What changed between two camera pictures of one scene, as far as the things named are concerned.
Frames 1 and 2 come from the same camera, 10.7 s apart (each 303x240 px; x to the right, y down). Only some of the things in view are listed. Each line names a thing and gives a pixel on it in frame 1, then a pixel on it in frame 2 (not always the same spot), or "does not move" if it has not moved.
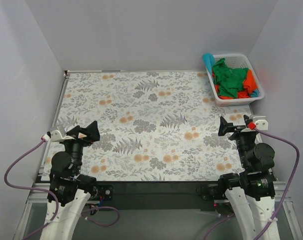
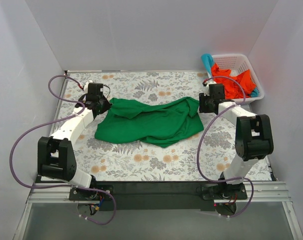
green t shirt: [230, 80] → [153, 122]
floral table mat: [158, 126] does not move
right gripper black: [238, 128] → [202, 104]
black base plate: [157, 195] does not move
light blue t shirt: [209, 59] does not move
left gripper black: [75, 135] → [104, 105]
